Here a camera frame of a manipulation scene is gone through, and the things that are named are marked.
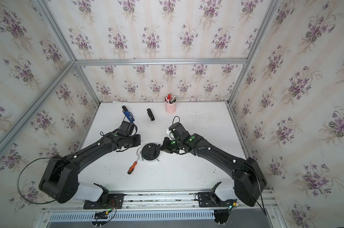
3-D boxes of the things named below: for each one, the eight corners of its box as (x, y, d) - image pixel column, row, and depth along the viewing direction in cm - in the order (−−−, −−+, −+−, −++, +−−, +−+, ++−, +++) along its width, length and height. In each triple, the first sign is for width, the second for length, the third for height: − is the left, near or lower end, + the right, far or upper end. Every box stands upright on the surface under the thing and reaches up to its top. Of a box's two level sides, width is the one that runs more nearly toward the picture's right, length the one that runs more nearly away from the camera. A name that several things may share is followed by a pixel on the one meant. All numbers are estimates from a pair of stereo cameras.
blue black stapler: (131, 122, 110) (129, 118, 105) (122, 111, 117) (120, 107, 113) (135, 120, 111) (134, 115, 107) (126, 109, 119) (124, 104, 115)
